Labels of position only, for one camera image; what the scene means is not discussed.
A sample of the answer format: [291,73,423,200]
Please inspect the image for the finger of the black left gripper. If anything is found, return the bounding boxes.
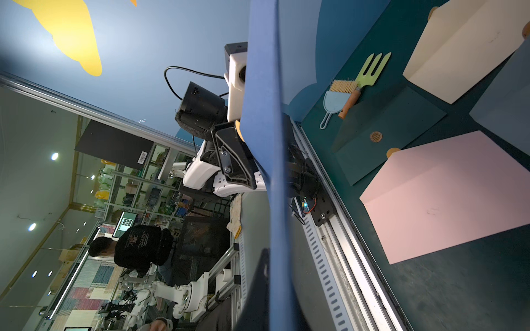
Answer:
[212,121,258,189]

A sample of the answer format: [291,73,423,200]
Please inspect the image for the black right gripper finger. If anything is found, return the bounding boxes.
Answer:
[235,248,270,331]

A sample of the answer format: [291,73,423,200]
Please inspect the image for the dark blue envelope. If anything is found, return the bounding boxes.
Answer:
[241,1,298,330]

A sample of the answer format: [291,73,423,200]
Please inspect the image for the dark green envelope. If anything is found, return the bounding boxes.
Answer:
[332,83,446,186]

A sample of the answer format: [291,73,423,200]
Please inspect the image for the pink envelope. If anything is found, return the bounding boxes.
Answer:
[360,131,529,264]

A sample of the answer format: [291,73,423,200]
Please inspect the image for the cream yellow envelope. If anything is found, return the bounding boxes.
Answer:
[403,0,529,104]

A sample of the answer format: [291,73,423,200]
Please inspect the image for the light teal envelope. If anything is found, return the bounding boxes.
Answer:
[470,39,529,154]

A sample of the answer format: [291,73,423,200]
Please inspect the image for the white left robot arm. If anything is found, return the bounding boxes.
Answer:
[164,66,266,198]

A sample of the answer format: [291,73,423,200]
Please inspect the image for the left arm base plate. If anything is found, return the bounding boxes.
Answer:
[287,144,336,227]

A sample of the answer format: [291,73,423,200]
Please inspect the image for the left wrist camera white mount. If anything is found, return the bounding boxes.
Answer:
[224,41,248,122]

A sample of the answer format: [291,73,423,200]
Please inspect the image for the green garden fork wooden handle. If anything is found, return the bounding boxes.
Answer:
[339,52,392,119]

